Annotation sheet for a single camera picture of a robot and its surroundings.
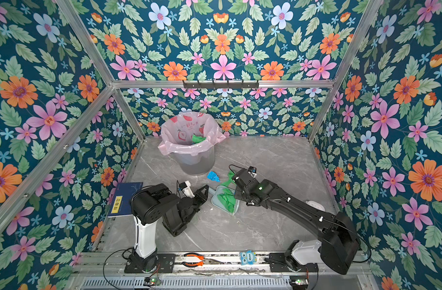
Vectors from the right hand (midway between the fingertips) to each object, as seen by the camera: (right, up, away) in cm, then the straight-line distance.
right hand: (238, 192), depth 81 cm
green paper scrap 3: (-5, -6, +9) cm, 12 cm away
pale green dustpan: (-11, -7, +10) cm, 17 cm away
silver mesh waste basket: (-21, +11, +15) cm, 28 cm away
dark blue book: (-59, -8, +9) cm, 60 cm away
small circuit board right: (+24, -33, -10) cm, 42 cm away
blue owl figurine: (+4, -26, -7) cm, 27 cm away
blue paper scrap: (-13, +5, +17) cm, 23 cm away
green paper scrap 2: (-4, +2, +18) cm, 18 cm away
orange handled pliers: (-16, -28, -8) cm, 33 cm away
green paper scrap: (-22, +25, +15) cm, 36 cm away
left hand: (-13, +3, +8) cm, 16 cm away
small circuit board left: (-34, -33, -11) cm, 49 cm away
